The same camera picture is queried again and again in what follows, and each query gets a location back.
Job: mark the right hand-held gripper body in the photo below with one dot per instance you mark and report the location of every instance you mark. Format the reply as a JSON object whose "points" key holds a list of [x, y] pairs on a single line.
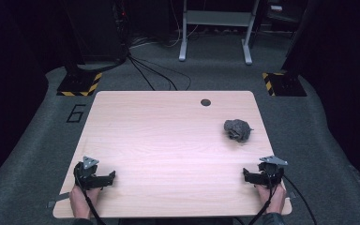
{"points": [[270, 173]]}

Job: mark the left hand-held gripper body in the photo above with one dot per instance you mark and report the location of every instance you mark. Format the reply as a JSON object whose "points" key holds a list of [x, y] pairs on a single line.
{"points": [[86, 175]]}

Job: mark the grey towel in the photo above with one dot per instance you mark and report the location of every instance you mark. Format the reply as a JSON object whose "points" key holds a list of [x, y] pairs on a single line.
{"points": [[237, 129]]}

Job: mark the person's right hand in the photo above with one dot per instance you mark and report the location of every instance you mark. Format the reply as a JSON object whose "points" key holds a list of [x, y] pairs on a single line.
{"points": [[273, 198]]}

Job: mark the person's left hand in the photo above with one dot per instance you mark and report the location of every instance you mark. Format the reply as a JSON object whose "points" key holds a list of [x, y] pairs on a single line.
{"points": [[82, 200]]}

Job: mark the grey tape strip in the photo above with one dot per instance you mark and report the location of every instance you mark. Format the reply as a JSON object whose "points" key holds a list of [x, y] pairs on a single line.
{"points": [[58, 199]]}

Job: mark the black cabinet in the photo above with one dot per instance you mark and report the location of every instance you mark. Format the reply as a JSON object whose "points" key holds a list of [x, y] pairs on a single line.
{"points": [[97, 28]]}

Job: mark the black base plate hazard stripes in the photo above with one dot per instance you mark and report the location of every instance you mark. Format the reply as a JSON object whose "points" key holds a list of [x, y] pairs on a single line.
{"points": [[79, 83], [286, 84]]}

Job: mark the black upright post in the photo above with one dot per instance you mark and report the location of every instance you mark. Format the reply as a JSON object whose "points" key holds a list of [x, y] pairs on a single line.
{"points": [[303, 34]]}

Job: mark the white metal stand frame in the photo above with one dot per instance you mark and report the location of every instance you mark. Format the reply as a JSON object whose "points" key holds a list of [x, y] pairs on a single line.
{"points": [[218, 18]]}

